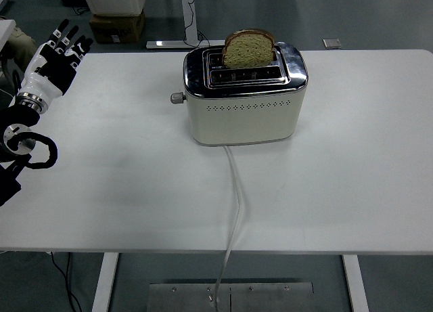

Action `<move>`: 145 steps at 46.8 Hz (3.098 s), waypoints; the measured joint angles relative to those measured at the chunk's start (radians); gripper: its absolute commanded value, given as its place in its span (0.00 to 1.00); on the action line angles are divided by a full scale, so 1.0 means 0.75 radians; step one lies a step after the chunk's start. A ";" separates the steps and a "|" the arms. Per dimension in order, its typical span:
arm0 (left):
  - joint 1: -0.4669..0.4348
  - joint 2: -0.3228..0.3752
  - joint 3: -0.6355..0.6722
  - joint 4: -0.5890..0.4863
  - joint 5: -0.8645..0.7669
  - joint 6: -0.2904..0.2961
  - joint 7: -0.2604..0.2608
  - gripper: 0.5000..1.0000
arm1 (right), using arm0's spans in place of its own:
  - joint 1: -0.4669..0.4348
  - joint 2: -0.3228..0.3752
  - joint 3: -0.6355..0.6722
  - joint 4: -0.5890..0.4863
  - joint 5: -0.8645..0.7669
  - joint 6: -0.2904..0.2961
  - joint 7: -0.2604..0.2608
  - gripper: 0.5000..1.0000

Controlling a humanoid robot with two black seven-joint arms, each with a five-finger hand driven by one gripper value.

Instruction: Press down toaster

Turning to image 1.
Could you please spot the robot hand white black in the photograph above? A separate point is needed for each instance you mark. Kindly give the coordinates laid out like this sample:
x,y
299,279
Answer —
x,y
55,71

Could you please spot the grey toaster lever knob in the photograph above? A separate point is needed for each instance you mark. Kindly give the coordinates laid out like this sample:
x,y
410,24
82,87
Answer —
x,y
177,98

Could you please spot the cream and chrome toaster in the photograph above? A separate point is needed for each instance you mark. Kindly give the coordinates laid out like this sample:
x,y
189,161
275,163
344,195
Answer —
x,y
243,119

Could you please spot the white panel corner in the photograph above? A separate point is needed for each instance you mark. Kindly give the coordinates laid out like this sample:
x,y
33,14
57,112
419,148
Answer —
x,y
6,29

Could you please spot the brown cardboard box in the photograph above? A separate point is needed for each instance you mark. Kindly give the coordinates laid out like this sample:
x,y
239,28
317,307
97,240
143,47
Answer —
x,y
116,27

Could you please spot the white container on box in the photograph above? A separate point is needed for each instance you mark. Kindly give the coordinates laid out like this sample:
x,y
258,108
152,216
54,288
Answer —
x,y
115,0

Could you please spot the white desk leg with foot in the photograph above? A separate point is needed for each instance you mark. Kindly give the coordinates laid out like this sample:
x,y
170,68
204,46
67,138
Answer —
x,y
189,17

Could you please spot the brown bread slice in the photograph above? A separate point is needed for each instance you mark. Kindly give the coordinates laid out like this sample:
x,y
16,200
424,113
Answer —
x,y
248,51

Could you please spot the white table leg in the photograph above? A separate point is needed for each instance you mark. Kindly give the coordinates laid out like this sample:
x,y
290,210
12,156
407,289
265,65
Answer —
x,y
105,281
355,285

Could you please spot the grey floor socket plate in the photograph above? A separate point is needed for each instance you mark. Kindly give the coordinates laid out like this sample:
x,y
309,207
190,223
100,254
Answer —
x,y
331,43

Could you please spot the grey metal plate with screws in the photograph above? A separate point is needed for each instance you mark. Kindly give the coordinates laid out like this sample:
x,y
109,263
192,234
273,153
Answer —
x,y
270,296

